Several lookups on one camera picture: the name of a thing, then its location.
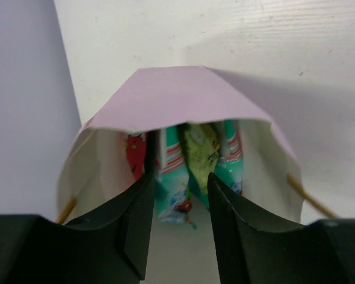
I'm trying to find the pink paper bag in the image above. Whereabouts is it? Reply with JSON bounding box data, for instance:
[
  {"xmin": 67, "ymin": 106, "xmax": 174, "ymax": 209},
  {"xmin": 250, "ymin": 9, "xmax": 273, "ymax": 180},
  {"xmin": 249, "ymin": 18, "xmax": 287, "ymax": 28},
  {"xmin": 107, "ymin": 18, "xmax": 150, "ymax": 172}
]
[{"xmin": 57, "ymin": 66, "xmax": 334, "ymax": 224}]

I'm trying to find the red pink snack packet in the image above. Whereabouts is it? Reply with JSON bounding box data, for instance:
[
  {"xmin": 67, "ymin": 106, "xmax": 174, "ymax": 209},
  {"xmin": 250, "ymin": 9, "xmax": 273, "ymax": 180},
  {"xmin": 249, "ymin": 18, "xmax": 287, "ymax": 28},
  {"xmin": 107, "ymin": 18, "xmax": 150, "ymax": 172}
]
[{"xmin": 124, "ymin": 133, "xmax": 147, "ymax": 180}]

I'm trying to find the green snack packet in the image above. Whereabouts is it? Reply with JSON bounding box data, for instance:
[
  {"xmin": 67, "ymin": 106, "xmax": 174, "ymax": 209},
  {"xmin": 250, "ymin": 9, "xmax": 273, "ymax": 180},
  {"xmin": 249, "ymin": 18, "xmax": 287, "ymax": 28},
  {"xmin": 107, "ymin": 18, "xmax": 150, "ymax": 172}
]
[{"xmin": 177, "ymin": 123, "xmax": 220, "ymax": 196}]

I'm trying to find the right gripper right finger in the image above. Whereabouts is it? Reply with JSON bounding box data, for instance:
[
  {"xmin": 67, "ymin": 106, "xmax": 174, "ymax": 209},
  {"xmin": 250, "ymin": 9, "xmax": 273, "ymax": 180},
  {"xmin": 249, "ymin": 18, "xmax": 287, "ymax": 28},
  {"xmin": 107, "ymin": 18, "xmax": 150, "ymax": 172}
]
[{"xmin": 208, "ymin": 174, "xmax": 355, "ymax": 283}]

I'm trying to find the teal Fox's candy bag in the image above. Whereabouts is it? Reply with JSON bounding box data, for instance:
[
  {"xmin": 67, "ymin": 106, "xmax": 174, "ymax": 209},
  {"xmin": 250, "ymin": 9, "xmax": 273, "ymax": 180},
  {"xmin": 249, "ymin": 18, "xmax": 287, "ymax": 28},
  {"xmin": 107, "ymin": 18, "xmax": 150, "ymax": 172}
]
[{"xmin": 155, "ymin": 126, "xmax": 192, "ymax": 224}]

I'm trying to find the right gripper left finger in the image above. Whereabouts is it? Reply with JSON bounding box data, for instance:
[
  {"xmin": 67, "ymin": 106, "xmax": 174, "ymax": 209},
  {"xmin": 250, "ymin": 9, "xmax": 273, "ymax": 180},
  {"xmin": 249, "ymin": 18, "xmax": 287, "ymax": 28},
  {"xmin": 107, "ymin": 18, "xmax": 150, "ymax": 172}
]
[{"xmin": 0, "ymin": 173, "xmax": 157, "ymax": 284}]

